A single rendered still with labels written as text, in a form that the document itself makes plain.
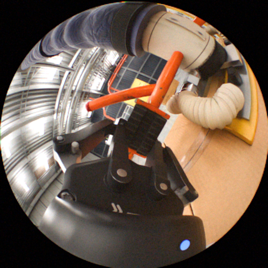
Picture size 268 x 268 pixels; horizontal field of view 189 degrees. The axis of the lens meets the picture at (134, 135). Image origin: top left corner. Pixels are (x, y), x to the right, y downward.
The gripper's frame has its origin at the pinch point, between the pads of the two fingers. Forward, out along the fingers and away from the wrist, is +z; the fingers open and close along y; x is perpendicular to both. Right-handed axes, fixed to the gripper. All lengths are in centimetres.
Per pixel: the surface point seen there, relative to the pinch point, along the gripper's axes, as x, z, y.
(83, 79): 13, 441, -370
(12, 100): -98, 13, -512
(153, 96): 7.1, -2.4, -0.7
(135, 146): -1.3, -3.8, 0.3
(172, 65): 14.1, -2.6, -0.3
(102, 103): 2.3, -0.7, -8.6
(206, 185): 0.2, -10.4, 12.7
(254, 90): 18.1, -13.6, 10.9
